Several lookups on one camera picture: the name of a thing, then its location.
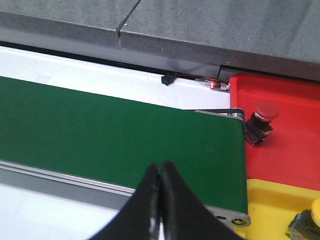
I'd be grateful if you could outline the red plastic tray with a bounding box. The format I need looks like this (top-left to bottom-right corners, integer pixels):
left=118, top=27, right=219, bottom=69
left=229, top=73, right=320, bottom=190

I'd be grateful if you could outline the yellow plastic tray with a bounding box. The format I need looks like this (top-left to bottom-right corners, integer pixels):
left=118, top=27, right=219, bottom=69
left=234, top=179, right=320, bottom=240

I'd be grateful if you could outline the grey stone counter slab left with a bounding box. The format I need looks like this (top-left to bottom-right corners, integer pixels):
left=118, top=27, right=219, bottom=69
left=0, top=0, right=139, bottom=47

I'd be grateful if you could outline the grey stone counter slab right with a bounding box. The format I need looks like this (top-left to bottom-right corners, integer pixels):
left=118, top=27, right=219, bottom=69
left=119, top=0, right=320, bottom=81

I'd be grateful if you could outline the green conveyor belt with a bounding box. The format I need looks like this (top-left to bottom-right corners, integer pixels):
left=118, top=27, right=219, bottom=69
left=0, top=77, right=248, bottom=213

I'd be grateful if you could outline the yellow mushroom push button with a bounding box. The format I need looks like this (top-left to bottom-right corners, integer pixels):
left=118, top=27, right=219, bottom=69
left=285, top=198, right=320, bottom=240

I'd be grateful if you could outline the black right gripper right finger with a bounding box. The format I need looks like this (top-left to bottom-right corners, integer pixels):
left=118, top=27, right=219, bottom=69
left=161, top=160, right=241, bottom=240

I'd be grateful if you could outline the small sensor circuit board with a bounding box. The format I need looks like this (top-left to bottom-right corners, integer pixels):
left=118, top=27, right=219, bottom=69
left=195, top=78, right=230, bottom=92

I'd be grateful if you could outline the red mushroom push button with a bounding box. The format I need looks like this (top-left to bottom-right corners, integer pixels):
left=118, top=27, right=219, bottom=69
left=244, top=100, right=280, bottom=146

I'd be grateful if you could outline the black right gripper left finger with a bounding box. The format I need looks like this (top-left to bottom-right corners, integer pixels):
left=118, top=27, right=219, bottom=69
left=91, top=163, right=160, bottom=240

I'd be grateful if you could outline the grey stone counter slab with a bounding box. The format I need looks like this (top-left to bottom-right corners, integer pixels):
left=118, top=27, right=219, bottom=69
left=0, top=0, right=139, bottom=47
left=119, top=0, right=320, bottom=81

